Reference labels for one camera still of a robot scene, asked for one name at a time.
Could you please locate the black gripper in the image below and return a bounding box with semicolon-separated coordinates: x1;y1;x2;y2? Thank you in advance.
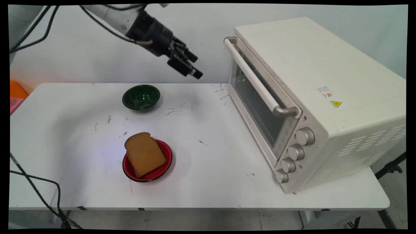
125;9;204;80

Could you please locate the white toaster oven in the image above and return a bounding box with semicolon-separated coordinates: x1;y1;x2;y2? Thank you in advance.
223;36;303;162

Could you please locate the dark green bowl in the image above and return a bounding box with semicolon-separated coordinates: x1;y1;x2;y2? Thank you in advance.
122;84;161;110

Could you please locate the brown bread slice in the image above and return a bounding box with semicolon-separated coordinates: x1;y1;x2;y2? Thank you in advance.
124;132;167;178

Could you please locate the red plate with black rim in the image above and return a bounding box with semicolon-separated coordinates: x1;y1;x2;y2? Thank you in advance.
122;139;173;183

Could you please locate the silver oven knob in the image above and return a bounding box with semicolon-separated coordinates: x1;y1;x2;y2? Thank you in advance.
287;144;305;161
275;169;289;184
295;127;316;146
280;157;296;173

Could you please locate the cream toaster oven body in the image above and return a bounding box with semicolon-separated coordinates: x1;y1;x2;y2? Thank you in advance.
227;17;407;194

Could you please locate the orange object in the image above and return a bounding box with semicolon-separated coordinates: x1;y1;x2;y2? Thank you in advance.
10;80;29;99

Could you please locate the pink object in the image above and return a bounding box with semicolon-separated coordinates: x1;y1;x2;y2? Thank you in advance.
10;97;25;115

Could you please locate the black tripod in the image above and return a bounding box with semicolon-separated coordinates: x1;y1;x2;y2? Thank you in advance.
375;152;407;180

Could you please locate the black table leg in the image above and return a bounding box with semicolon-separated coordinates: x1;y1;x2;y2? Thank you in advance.
378;210;397;230

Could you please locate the black hanging cable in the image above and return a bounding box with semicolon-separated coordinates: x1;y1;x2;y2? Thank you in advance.
10;5;52;52
10;5;60;54

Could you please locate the black cable over table edge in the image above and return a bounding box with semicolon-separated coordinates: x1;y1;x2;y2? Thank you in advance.
10;170;63;213
10;153;82;230

